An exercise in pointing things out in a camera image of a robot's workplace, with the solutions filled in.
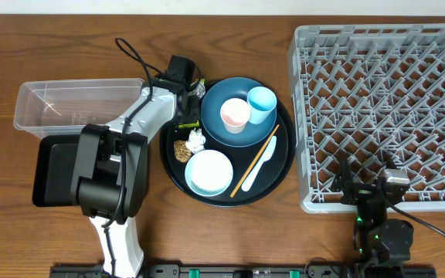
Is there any grey dishwasher rack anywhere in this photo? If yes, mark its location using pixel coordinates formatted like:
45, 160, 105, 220
287, 24, 445, 214

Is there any dark blue plate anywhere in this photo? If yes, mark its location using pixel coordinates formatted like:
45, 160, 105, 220
201, 77, 277, 147

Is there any round black tray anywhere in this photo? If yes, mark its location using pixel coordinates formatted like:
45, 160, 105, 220
159, 81, 296, 207

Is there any brown cookie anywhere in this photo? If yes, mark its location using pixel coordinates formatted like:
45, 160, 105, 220
173, 140, 192, 163

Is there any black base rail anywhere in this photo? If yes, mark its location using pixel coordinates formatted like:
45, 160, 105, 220
49, 264, 437, 278

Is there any white plastic knife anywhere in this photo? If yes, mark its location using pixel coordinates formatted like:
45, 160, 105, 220
241, 136, 277, 192

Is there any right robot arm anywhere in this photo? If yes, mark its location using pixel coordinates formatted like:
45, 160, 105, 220
331, 157, 414, 277

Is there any clear plastic bin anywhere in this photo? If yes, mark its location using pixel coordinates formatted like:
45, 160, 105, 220
13, 78, 143, 138

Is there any white tissue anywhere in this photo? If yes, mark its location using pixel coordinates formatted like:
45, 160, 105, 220
185, 128, 206, 154

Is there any light blue cup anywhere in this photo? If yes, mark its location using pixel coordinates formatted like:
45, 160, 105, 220
246, 86, 277, 124

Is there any light blue bowl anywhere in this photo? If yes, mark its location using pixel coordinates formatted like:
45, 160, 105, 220
185, 150, 233, 197

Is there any wooden chopstick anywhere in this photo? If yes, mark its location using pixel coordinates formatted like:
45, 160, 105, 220
230, 124, 280, 198

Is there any yellow foil snack wrapper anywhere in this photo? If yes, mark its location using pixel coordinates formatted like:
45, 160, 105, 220
177, 79, 206, 129

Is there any black rectangular tray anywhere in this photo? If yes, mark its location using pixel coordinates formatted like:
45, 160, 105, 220
32, 134, 93, 207

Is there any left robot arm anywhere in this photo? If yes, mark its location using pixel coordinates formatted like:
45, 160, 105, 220
70, 76, 199, 277

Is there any pink cup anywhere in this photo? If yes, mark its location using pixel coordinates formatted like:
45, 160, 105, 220
220, 98, 250, 134

